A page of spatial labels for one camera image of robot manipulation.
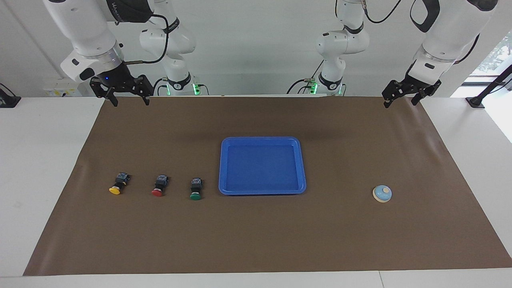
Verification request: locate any yellow push button switch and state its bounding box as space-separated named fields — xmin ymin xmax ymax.
xmin=109 ymin=172 xmax=131 ymax=196

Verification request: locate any red push button switch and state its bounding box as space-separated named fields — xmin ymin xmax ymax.
xmin=151 ymin=174 xmax=169 ymax=197

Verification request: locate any green push button switch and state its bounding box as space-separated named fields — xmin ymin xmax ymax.
xmin=189 ymin=178 xmax=203 ymax=201

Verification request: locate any light blue desk bell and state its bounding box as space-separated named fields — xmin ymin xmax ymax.
xmin=372 ymin=185 xmax=392 ymax=203

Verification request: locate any blue plastic tray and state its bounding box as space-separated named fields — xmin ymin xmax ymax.
xmin=218 ymin=137 xmax=307 ymax=196

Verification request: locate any black stand with pole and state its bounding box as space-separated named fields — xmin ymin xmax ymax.
xmin=465 ymin=64 xmax=512 ymax=108

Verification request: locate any window with greenery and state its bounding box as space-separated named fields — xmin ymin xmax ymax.
xmin=468 ymin=32 xmax=512 ymax=76

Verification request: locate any black clamp base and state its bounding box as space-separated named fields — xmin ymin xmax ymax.
xmin=0 ymin=83 xmax=21 ymax=108

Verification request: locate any brown table mat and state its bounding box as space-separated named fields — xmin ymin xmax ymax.
xmin=23 ymin=96 xmax=512 ymax=276

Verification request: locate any black right base cable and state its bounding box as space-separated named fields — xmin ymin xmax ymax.
xmin=151 ymin=78 xmax=168 ymax=96

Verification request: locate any black base cable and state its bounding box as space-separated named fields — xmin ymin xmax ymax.
xmin=286 ymin=60 xmax=324 ymax=95
xmin=151 ymin=78 xmax=168 ymax=96

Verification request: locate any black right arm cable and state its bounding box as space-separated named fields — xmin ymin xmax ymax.
xmin=116 ymin=14 xmax=170 ymax=65

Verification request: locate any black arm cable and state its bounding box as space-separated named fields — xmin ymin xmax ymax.
xmin=116 ymin=14 xmax=170 ymax=65
xmin=360 ymin=0 xmax=480 ymax=64

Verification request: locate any white wall socket box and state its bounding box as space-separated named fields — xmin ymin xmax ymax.
xmin=43 ymin=80 xmax=92 ymax=97

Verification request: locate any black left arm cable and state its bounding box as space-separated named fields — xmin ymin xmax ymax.
xmin=360 ymin=0 xmax=480 ymax=64

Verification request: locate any black left base cable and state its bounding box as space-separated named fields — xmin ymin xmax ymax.
xmin=286 ymin=60 xmax=324 ymax=95

